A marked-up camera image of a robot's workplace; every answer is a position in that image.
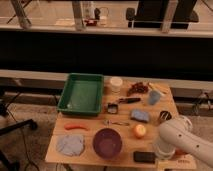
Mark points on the black eraser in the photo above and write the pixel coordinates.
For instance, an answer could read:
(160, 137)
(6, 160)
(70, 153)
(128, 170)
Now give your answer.
(144, 157)

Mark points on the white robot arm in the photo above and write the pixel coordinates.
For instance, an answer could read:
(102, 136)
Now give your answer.
(176, 133)

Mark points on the purple bowl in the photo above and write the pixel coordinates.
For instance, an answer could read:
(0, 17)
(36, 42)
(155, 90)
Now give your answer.
(107, 143)

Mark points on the orange bowl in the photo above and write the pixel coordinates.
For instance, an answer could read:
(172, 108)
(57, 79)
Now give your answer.
(180, 152)

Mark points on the white cup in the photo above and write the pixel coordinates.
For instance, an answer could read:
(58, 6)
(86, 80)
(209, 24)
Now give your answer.
(116, 84)

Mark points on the small black square container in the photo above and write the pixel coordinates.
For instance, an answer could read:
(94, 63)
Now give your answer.
(112, 108)

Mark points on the green plastic tray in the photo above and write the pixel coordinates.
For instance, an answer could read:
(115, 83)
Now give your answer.
(82, 95)

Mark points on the brown dried chili bunch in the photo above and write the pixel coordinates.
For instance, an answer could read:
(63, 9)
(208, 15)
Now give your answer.
(138, 87)

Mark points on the metal spoon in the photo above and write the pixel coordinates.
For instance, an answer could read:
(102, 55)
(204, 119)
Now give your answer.
(108, 122)

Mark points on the blue sponge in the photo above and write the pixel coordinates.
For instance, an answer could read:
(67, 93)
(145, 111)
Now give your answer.
(139, 115)

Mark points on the light blue cup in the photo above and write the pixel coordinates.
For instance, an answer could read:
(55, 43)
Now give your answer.
(154, 97)

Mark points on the orange carrot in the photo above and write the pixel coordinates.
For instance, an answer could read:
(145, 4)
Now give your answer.
(75, 126)

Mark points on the wooden stick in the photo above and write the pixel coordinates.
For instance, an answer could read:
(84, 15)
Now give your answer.
(153, 86)

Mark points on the blue cloth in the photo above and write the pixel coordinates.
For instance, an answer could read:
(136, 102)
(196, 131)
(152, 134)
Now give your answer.
(70, 145)

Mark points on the black office chair base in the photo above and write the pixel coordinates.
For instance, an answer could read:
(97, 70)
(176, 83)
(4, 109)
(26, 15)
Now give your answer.
(31, 123)

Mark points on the black chair in background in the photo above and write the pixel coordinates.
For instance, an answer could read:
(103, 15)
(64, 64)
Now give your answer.
(150, 14)

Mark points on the black handled brush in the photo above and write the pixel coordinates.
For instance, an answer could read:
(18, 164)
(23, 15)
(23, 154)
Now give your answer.
(128, 100)

